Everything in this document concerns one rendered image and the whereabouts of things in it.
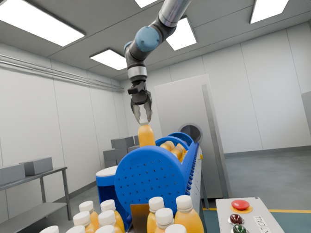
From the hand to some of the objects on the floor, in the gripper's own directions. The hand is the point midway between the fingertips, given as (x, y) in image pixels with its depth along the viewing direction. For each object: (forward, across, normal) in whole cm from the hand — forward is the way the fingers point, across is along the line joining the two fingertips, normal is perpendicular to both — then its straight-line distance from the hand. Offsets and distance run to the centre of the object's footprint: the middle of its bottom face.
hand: (143, 120), depth 77 cm
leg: (+133, -8, -187) cm, 230 cm away
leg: (+134, -8, -89) cm, 161 cm away
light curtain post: (+133, -34, -133) cm, 192 cm away
